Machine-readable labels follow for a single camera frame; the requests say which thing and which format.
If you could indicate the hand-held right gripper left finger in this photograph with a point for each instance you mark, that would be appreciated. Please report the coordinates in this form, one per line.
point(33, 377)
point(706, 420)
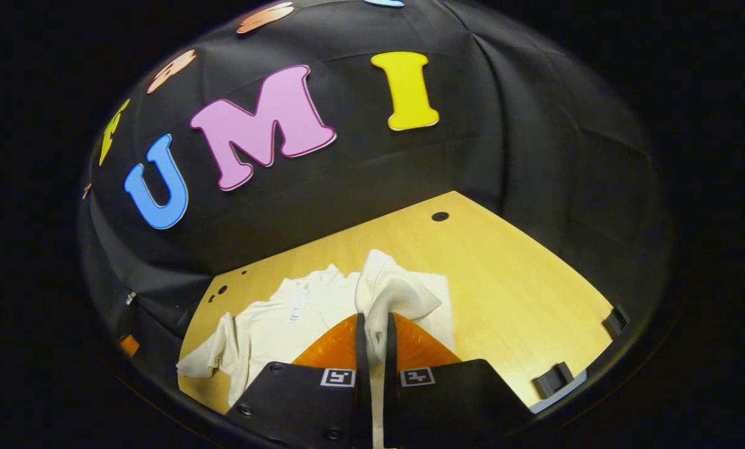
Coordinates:
point(361, 386)

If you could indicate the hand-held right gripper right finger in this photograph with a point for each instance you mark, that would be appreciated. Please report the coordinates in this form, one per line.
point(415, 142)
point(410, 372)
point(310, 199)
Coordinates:
point(389, 386)

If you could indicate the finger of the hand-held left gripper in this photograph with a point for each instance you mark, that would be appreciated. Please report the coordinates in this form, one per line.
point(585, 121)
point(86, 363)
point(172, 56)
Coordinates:
point(129, 345)

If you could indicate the cream white hoodie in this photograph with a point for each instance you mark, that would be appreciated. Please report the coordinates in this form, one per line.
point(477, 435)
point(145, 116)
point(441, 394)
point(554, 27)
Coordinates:
point(272, 324)

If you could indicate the white backdrop clip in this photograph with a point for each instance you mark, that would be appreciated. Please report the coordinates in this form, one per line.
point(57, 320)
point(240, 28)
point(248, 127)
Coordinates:
point(130, 298)

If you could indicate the orange backdrop clip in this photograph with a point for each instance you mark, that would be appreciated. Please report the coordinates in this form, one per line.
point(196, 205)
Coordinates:
point(86, 190)

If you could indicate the black backdrop cloth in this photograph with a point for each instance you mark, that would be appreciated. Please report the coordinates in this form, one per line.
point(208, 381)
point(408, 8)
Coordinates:
point(409, 162)

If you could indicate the black table bracket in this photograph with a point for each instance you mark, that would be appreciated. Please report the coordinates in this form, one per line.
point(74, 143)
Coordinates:
point(615, 321)
point(553, 379)

